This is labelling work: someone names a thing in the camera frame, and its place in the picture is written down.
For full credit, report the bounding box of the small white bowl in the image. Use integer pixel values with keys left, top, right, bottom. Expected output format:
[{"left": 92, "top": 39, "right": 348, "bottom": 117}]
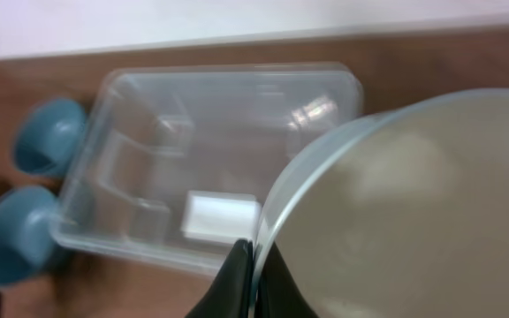
[{"left": 253, "top": 88, "right": 509, "bottom": 317}]

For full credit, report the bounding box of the clear plastic storage container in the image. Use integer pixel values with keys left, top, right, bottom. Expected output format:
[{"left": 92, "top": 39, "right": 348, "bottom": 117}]
[{"left": 51, "top": 63, "right": 362, "bottom": 276}]

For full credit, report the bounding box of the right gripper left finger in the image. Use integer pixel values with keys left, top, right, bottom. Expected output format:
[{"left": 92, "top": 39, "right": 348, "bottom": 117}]
[{"left": 186, "top": 239, "right": 254, "bottom": 318}]

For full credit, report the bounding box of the dark blue bowl far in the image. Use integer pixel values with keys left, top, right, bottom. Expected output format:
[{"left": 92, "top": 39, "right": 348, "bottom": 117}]
[{"left": 11, "top": 98, "right": 87, "bottom": 178}]

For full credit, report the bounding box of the dark blue bowl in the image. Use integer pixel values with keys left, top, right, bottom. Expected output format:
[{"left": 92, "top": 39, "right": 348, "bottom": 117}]
[
  {"left": 0, "top": 185, "right": 71, "bottom": 287},
  {"left": 11, "top": 98, "right": 87, "bottom": 178}
]

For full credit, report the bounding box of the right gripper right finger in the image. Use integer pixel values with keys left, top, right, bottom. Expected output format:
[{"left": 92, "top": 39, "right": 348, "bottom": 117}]
[{"left": 254, "top": 244, "right": 318, "bottom": 318}]

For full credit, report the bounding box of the dark blue bowl near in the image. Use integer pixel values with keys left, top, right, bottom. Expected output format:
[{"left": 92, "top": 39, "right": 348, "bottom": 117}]
[{"left": 0, "top": 185, "right": 71, "bottom": 287}]

